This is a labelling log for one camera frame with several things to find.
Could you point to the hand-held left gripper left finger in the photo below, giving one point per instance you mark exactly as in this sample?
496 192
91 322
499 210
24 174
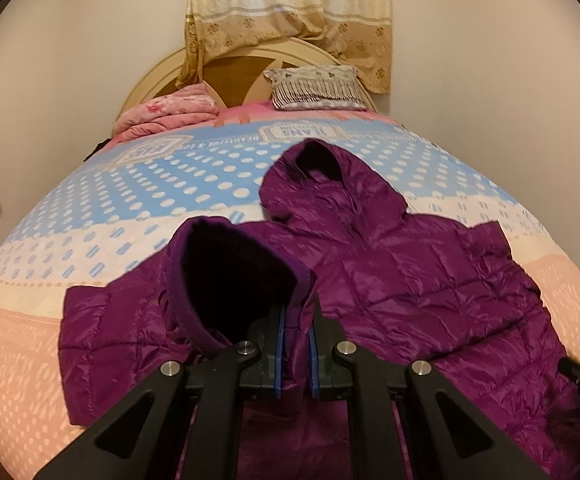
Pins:
281 350

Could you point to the beige patterned window curtain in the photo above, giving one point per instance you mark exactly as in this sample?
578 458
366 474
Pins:
290 10

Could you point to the purple hooded puffer jacket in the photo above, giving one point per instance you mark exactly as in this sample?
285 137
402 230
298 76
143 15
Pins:
395 285

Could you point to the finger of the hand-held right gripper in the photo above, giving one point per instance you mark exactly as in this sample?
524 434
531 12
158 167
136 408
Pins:
572 370

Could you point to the dotted pastel bedsheet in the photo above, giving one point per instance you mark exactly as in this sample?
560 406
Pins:
120 220

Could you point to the folded pink floral quilt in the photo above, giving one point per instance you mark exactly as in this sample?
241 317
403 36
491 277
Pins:
170 110

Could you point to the cream wooden headboard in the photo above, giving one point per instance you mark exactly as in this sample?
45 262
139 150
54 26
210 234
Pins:
170 72

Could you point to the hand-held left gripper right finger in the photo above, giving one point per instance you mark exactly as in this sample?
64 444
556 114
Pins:
313 360

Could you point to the grey patterned pillow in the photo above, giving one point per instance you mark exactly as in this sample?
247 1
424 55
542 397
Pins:
315 87

